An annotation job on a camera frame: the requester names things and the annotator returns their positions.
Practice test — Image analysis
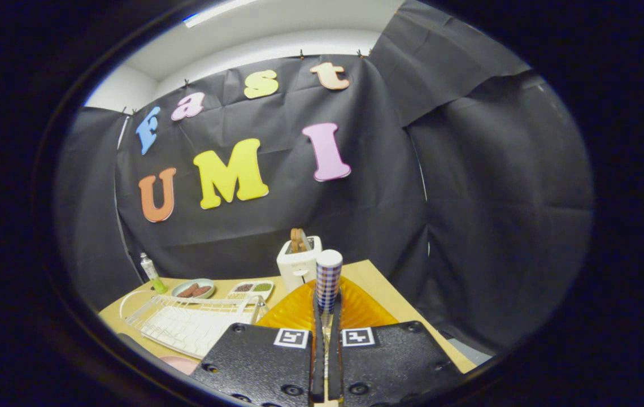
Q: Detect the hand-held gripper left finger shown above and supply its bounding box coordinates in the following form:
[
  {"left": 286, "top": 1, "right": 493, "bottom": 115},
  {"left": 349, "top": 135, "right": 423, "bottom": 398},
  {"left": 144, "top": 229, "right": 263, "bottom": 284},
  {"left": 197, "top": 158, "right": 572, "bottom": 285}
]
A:
[{"left": 188, "top": 279, "right": 327, "bottom": 407}]

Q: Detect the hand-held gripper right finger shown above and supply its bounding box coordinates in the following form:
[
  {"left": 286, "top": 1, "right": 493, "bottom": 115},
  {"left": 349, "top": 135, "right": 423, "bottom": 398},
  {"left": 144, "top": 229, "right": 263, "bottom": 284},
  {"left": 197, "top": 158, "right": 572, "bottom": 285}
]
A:
[{"left": 328, "top": 276, "right": 465, "bottom": 407}]

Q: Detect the blue checkered handle spoon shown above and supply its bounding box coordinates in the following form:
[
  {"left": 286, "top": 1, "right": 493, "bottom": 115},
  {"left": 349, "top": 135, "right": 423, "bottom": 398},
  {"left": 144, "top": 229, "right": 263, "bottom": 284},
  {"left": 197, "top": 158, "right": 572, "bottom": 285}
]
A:
[{"left": 316, "top": 249, "right": 343, "bottom": 314}]

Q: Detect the white wire dish rack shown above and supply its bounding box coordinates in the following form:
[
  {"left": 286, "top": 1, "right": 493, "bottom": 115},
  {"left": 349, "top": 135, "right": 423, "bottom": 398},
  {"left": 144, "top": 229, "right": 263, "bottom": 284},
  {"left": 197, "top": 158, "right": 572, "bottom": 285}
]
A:
[{"left": 119, "top": 289, "right": 269, "bottom": 361}]

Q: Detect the pink plate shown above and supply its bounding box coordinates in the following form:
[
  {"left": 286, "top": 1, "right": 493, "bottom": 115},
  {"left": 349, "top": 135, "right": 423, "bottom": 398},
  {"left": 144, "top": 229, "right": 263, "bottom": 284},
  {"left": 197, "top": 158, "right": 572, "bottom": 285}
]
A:
[{"left": 158, "top": 355, "right": 201, "bottom": 376}]

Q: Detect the light blue dish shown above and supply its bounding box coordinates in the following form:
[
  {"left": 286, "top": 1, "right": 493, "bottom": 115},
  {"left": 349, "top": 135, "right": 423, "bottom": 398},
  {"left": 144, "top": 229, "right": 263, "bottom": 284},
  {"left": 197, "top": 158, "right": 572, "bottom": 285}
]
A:
[{"left": 171, "top": 278, "right": 216, "bottom": 300}]

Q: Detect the white divided tray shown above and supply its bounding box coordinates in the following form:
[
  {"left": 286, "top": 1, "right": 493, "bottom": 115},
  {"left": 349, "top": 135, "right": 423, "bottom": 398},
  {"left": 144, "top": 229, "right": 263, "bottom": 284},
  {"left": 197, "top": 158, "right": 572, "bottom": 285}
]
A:
[{"left": 226, "top": 280, "right": 275, "bottom": 300}]

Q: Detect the white toaster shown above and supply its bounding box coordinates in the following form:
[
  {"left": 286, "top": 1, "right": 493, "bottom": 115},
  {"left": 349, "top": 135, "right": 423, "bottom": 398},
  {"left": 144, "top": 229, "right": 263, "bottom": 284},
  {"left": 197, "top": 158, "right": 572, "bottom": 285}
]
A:
[{"left": 276, "top": 236, "right": 323, "bottom": 293}]

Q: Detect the white drip tray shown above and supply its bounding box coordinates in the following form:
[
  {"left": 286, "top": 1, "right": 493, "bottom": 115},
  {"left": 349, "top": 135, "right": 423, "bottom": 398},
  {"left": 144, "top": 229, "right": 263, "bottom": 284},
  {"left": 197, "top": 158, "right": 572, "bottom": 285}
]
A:
[{"left": 140, "top": 305, "right": 255, "bottom": 360}]

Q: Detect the green drink bottle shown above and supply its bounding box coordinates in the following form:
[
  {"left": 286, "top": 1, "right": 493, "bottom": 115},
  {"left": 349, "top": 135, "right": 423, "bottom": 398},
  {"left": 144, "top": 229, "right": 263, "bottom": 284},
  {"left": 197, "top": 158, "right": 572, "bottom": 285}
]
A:
[{"left": 140, "top": 252, "right": 168, "bottom": 295}]

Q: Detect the black backdrop cloth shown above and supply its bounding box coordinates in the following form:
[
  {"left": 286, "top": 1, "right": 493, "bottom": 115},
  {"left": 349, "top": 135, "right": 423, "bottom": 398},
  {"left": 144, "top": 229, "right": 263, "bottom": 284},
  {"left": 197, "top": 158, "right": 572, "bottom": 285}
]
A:
[{"left": 54, "top": 0, "right": 594, "bottom": 354}]

